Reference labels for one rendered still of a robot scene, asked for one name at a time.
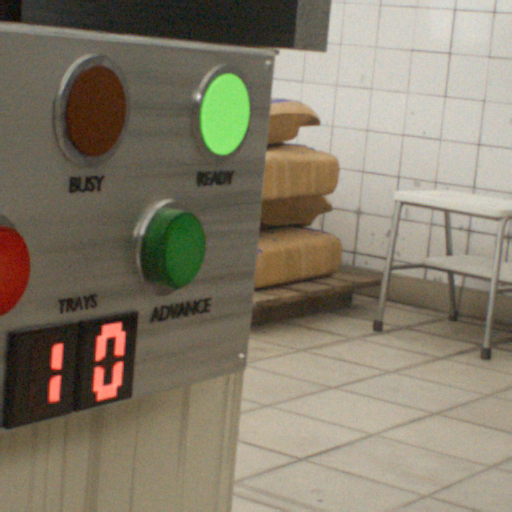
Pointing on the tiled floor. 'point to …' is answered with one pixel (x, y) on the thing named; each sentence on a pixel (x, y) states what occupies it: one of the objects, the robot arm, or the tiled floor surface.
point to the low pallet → (306, 296)
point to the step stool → (481, 269)
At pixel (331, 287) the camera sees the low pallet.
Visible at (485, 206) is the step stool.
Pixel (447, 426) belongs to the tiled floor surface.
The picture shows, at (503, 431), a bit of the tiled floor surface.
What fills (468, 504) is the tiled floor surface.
